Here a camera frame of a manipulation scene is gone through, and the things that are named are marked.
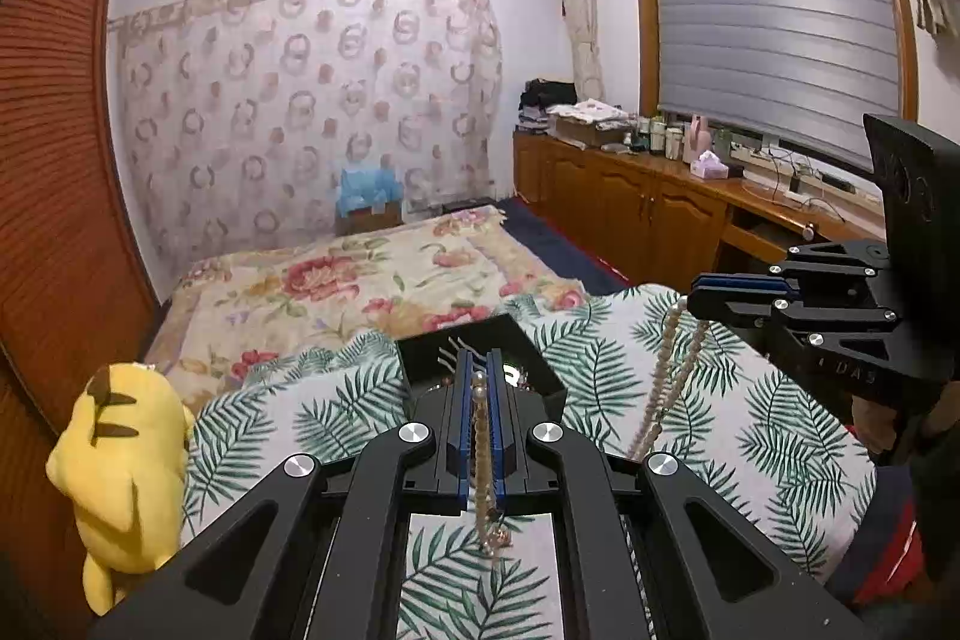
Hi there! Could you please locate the person's right hand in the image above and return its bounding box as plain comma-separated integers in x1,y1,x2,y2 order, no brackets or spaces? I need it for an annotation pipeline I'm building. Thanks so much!
851,394,905,461

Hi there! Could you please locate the green leaf print cloth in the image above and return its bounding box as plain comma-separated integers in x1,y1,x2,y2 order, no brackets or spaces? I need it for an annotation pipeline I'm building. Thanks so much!
180,284,878,640

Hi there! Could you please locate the navy blue sheet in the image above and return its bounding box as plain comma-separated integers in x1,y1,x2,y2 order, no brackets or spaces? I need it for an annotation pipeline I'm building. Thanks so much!
499,197,631,296

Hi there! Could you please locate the small brown box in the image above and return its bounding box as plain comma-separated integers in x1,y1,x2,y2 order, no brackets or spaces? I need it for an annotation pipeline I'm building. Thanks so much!
335,209,402,236

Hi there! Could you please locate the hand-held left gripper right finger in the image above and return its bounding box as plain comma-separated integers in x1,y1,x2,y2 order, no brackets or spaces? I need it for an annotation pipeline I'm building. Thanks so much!
484,347,878,640

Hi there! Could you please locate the pile of folded clothes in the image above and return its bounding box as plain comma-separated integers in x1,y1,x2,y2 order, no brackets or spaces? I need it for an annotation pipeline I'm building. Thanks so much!
517,77,577,131

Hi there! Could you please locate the group of small bottles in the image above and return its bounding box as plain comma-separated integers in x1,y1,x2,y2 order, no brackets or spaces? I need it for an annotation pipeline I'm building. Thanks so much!
634,115,687,161

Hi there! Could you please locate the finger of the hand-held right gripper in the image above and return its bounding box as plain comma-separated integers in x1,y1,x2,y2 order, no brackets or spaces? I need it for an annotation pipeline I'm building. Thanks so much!
686,292,902,342
688,239,895,305

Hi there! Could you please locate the pink bottle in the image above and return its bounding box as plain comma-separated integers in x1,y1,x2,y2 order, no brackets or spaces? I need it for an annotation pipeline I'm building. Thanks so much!
684,113,713,165

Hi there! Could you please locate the red cloth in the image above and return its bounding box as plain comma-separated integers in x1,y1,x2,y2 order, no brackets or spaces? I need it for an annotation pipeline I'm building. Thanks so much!
829,505,927,603

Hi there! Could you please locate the ring patterned wall curtain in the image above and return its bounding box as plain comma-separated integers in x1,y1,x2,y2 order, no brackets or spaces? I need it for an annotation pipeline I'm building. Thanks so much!
107,0,503,266

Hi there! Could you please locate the cardboard box with cloth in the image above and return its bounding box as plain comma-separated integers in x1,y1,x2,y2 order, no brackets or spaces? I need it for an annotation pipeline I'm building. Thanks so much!
551,100,635,148

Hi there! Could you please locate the grey window blind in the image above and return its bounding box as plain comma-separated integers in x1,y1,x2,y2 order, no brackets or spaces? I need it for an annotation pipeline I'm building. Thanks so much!
645,0,901,172

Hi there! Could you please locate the floral bedspread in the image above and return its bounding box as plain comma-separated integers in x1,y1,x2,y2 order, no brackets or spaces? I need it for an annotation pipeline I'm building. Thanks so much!
142,203,593,393

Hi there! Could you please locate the wooden window frame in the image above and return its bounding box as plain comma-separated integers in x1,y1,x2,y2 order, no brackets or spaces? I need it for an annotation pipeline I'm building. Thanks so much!
626,0,920,176

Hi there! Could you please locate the long wooden cabinet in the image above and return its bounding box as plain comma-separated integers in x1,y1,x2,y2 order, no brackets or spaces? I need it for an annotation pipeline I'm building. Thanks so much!
512,130,890,296

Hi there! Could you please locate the white pearl necklace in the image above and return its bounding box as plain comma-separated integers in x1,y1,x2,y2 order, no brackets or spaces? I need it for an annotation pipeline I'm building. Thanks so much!
469,299,710,558

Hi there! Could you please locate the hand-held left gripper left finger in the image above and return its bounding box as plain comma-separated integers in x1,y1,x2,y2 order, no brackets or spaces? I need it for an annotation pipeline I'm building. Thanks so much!
90,347,481,640

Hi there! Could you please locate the brown louvered wardrobe door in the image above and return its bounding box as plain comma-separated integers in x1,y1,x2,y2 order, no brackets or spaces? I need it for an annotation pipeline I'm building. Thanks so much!
0,0,162,483

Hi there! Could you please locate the black box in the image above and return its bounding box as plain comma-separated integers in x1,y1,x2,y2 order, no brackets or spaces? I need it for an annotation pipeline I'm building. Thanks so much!
395,314,569,423

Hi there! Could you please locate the yellow plush toy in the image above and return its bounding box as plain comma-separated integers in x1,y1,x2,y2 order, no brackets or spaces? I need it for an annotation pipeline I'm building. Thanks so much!
46,362,197,617

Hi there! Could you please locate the blue plush toy on box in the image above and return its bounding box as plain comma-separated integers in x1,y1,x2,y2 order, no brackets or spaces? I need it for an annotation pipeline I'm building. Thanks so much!
335,156,406,217

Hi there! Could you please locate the power strip with cables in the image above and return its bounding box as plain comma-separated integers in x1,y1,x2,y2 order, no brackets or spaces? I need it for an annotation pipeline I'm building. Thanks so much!
731,145,882,214

